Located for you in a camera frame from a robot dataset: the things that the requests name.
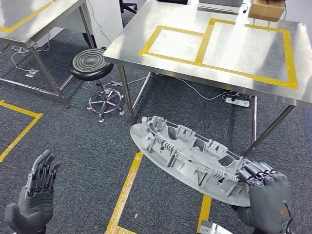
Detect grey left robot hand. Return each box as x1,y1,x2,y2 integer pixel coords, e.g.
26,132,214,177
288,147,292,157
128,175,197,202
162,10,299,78
5,149,61,234

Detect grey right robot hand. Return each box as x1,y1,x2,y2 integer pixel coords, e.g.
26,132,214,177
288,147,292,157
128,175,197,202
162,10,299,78
231,161,293,234

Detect grey plastic wheel hubcap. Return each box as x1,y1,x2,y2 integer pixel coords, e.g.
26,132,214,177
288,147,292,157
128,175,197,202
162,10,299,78
129,116,254,208

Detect yellow workbench marking tape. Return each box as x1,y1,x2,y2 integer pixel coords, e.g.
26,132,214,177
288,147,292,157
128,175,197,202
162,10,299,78
139,18,299,90

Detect stainless steel workbench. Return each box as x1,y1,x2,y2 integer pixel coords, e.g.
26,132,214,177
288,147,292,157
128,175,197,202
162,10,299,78
103,0,312,156

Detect yellow floor tape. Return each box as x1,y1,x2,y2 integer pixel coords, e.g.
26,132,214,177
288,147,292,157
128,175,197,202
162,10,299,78
0,100,44,164
104,152,213,234

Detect white power strip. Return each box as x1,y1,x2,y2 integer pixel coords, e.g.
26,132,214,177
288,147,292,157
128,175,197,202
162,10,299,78
224,96,250,108

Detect floor socket box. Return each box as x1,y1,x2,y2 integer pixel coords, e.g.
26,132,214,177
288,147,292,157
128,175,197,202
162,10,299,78
25,68,40,78

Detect black round stool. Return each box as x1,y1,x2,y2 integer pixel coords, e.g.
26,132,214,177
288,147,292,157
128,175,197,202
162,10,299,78
69,48,125,124

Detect yellow table marking tape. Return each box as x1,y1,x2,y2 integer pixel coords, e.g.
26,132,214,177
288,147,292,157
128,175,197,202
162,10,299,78
0,0,58,35

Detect stainless steel table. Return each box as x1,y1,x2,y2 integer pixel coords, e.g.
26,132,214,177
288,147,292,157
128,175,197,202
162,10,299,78
0,0,96,109

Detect large cardboard box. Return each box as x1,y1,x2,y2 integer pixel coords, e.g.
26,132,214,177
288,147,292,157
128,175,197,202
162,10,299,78
248,0,286,23

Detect white office desk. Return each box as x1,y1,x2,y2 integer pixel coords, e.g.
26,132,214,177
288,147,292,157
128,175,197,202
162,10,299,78
36,0,124,49

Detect black office chair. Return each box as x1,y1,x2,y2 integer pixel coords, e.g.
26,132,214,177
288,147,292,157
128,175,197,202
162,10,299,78
119,0,138,15

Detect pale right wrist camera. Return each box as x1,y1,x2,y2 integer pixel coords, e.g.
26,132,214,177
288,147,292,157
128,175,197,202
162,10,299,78
198,221,233,234

